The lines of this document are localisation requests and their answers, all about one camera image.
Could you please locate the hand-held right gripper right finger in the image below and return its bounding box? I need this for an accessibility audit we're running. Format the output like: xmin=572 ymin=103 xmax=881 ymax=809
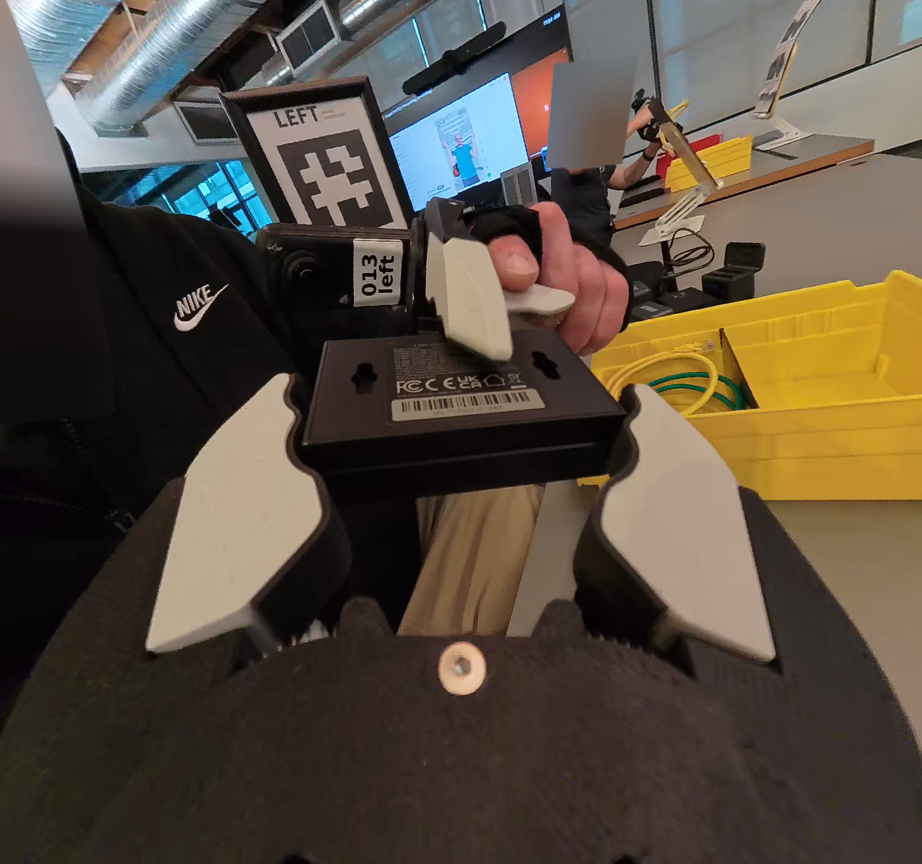
xmin=594 ymin=383 xmax=777 ymax=665

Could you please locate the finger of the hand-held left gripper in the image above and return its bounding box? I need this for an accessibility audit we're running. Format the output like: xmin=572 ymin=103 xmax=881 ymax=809
xmin=425 ymin=236 xmax=514 ymax=362

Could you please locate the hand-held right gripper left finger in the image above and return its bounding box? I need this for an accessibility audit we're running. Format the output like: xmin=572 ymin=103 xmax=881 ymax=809
xmin=146 ymin=373 xmax=332 ymax=656

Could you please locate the green ethernet cable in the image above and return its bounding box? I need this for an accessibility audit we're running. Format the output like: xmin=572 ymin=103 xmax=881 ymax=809
xmin=648 ymin=371 xmax=748 ymax=410

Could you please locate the black network switch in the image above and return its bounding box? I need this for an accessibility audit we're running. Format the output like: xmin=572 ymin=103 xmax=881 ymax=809
xmin=299 ymin=331 xmax=628 ymax=480

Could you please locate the yellow ethernet cable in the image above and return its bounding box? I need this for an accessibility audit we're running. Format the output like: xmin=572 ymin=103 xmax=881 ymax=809
xmin=605 ymin=338 xmax=723 ymax=419

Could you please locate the yellow plastic bin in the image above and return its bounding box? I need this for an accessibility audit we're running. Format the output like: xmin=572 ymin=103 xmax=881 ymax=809
xmin=663 ymin=133 xmax=755 ymax=193
xmin=576 ymin=270 xmax=922 ymax=501

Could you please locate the person's left hand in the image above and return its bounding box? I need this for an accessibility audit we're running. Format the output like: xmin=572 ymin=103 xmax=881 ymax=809
xmin=486 ymin=200 xmax=632 ymax=359

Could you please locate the computer monitor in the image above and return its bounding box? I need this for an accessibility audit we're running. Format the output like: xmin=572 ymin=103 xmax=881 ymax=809
xmin=385 ymin=72 xmax=532 ymax=213

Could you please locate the person's black jacket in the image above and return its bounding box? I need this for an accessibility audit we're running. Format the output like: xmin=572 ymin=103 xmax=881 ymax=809
xmin=0 ymin=130 xmax=433 ymax=728

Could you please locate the person's khaki trouser leg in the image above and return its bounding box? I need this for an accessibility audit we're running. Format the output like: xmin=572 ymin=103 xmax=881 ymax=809
xmin=398 ymin=482 xmax=548 ymax=638

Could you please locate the black video bar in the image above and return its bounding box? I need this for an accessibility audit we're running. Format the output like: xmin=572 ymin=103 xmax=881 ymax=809
xmin=402 ymin=22 xmax=507 ymax=96

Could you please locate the light wooden display board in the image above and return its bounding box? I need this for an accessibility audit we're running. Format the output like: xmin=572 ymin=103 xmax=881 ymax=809
xmin=659 ymin=119 xmax=723 ymax=190

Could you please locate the black charging case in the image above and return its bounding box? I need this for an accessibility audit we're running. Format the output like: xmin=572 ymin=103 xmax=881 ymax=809
xmin=720 ymin=242 xmax=766 ymax=300

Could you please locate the wooden work table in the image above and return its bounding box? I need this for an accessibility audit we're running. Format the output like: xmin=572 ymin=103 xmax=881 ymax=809
xmin=612 ymin=133 xmax=876 ymax=231

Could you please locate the instruction sheet on stand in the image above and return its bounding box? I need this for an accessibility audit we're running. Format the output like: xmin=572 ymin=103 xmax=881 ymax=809
xmin=752 ymin=0 xmax=856 ymax=150

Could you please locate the black cable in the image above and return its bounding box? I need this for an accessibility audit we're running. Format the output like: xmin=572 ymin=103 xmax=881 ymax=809
xmin=659 ymin=227 xmax=716 ymax=276

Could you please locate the large wall screen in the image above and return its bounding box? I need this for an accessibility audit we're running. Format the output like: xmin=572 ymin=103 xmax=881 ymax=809
xmin=515 ymin=3 xmax=577 ymax=159

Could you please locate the silver ventilation duct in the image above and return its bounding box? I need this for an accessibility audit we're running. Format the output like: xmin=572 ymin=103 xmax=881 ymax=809
xmin=0 ymin=0 xmax=505 ymax=134

